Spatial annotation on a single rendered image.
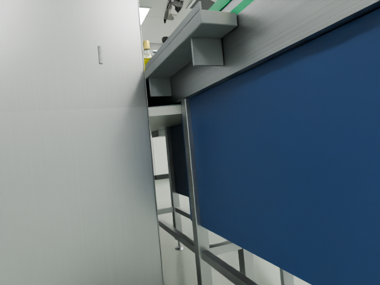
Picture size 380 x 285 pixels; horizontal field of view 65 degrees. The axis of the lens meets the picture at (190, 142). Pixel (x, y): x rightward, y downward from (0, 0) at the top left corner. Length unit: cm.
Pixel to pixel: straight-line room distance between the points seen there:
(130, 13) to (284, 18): 69
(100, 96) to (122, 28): 25
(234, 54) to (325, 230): 41
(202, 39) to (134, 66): 41
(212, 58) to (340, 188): 41
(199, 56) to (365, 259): 51
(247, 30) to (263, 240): 45
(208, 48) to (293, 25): 25
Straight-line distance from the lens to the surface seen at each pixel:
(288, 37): 57
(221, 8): 82
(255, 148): 68
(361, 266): 54
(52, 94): 105
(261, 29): 63
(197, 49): 73
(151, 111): 108
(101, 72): 107
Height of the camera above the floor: 60
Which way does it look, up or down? level
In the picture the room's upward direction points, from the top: 5 degrees counter-clockwise
